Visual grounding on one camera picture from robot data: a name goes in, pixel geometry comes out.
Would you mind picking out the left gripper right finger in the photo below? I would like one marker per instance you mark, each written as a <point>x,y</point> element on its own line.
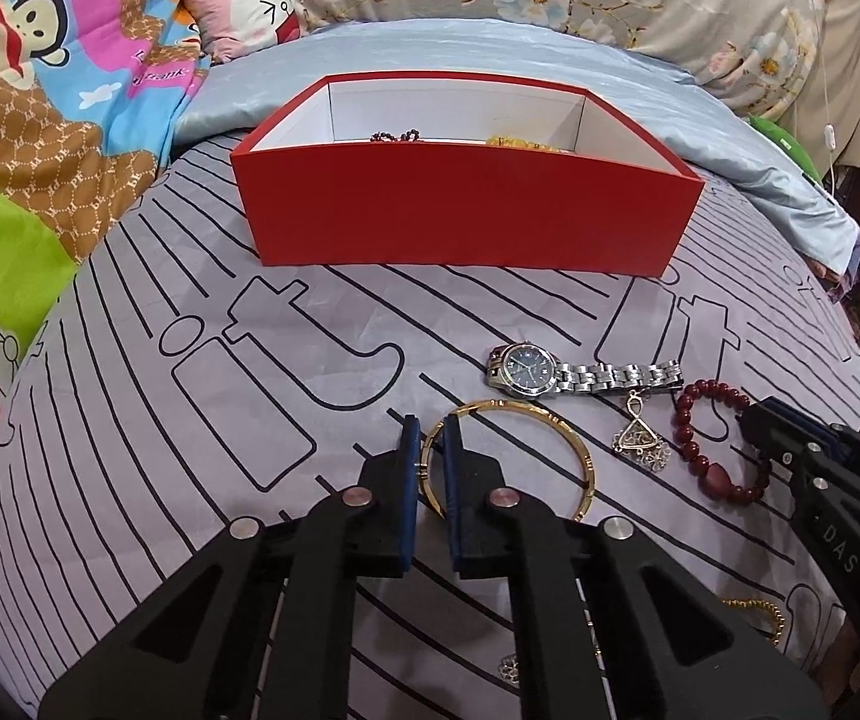
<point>608,625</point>

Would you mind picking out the red jewelry box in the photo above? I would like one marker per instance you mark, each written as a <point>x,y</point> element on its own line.
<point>420,167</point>

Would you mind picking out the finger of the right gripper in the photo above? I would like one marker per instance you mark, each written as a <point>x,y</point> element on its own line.
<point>805,423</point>
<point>756,427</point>

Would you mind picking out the green plush object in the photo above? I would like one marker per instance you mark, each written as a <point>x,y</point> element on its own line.
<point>784,140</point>

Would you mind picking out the gold bangle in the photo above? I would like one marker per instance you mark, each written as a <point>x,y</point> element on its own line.
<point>560,426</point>

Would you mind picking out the colourful monkey cartoon blanket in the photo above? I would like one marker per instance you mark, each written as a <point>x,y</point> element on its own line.
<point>90,92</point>

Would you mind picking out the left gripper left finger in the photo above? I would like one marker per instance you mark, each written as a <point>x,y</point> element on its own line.
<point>259,623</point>

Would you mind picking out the light blue quilt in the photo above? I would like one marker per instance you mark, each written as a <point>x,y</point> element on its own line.
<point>661,97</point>

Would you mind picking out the pink bunny pillow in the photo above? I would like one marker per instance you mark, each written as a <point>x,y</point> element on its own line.
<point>231,29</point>

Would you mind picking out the silver wristwatch blue dial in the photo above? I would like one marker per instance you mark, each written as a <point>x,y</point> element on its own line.
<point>526,370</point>

